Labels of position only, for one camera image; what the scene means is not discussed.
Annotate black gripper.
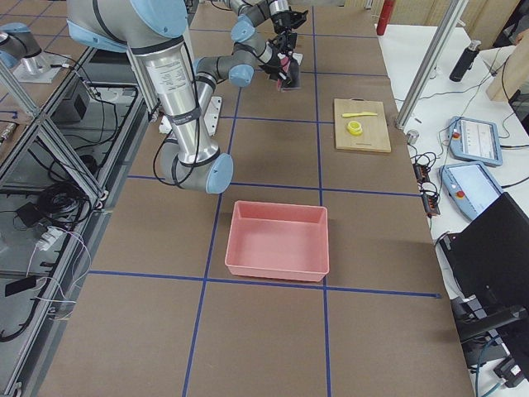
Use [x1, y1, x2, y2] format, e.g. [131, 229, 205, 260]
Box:
[260, 34, 297, 81]
[272, 10, 308, 33]

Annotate pink and grey cloth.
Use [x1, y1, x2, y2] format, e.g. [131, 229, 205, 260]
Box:
[276, 55, 301, 92]

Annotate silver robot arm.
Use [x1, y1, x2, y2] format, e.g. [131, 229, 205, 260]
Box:
[67, 1, 307, 194]
[218, 0, 308, 33]

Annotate black water bottle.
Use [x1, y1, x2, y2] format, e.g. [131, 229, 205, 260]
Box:
[449, 40, 481, 82]

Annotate white rectangular tray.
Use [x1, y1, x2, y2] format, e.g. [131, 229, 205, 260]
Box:
[293, 53, 303, 64]

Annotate red fire extinguisher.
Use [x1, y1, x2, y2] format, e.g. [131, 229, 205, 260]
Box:
[376, 0, 396, 36]

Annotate yellow plastic knife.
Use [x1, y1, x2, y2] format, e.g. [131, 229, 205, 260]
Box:
[341, 111, 378, 118]

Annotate yellow lemon slices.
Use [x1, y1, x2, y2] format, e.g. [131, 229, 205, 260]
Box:
[346, 120, 363, 136]

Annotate wooden cutting board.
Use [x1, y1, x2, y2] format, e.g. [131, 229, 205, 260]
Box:
[333, 98, 391, 153]

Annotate pink plastic bin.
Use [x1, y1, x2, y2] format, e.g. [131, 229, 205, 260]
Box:
[225, 200, 330, 282]

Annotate far teach pendant tablet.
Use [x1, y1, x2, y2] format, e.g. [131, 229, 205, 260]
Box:
[447, 117, 503, 167]

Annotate teach pendant tablet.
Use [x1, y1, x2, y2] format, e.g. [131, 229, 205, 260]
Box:
[439, 161, 503, 221]
[447, 117, 503, 167]

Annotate near teach pendant tablet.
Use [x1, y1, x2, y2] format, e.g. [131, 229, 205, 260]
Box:
[439, 161, 503, 221]

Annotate black laptop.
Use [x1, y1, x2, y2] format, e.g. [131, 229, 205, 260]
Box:
[439, 192, 528, 309]

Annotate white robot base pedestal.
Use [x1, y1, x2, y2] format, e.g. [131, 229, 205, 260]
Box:
[158, 96, 222, 137]

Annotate aluminium frame post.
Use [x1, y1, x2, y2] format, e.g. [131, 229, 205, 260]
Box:
[395, 0, 469, 131]

